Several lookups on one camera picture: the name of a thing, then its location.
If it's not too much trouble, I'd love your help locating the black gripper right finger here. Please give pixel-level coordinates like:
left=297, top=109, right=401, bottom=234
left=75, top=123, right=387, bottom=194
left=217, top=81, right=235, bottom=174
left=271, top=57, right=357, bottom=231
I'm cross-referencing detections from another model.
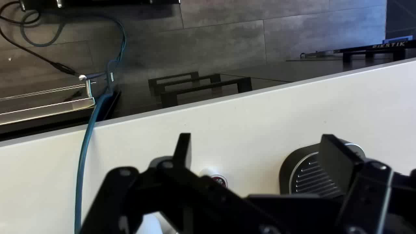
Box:
left=317, top=133, right=416, bottom=234

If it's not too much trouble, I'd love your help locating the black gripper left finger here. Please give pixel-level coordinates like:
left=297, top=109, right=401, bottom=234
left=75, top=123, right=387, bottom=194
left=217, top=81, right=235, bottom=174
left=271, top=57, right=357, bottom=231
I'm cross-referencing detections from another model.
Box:
left=79, top=131, right=283, bottom=234

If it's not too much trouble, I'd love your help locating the white cylinder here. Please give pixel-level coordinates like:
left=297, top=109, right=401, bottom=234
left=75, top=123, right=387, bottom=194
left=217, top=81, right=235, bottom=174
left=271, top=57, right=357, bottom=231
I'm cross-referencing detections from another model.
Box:
left=136, top=211, right=167, bottom=234

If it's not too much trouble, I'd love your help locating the black round ribbed object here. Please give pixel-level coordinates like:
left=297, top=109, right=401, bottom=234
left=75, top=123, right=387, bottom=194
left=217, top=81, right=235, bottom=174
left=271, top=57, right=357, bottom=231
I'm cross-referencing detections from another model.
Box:
left=278, top=142, right=367, bottom=201

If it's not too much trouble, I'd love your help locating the black stand white lettering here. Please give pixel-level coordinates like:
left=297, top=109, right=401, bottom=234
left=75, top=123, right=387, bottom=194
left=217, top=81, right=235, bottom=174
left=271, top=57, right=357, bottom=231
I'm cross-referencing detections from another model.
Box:
left=297, top=38, right=416, bottom=68

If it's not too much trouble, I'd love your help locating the blue cable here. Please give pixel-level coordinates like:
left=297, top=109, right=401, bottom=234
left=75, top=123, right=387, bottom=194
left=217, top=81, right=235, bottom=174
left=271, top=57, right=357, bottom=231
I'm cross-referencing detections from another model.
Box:
left=72, top=12, right=127, bottom=234

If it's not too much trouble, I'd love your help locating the black floor cable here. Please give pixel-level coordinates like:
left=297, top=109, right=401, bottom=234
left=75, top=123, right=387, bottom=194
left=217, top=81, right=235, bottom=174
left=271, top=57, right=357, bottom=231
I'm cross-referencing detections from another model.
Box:
left=0, top=0, right=80, bottom=78

